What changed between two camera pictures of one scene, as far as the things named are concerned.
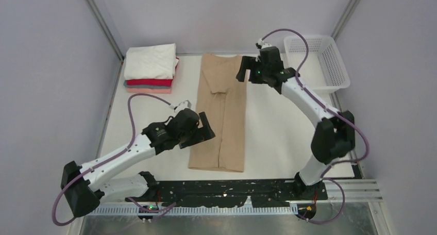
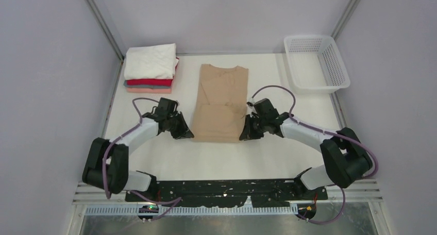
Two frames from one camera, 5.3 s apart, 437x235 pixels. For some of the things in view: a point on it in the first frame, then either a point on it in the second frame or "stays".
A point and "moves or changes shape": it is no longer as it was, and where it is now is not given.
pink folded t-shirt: [149, 90] stays
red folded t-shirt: [152, 82] stays
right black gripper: [246, 63] -> [248, 134]
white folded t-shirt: [157, 61] stays
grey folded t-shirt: [148, 87] stays
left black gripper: [204, 132] -> [183, 132]
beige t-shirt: [223, 99] moves or changes shape
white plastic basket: [324, 71] stays
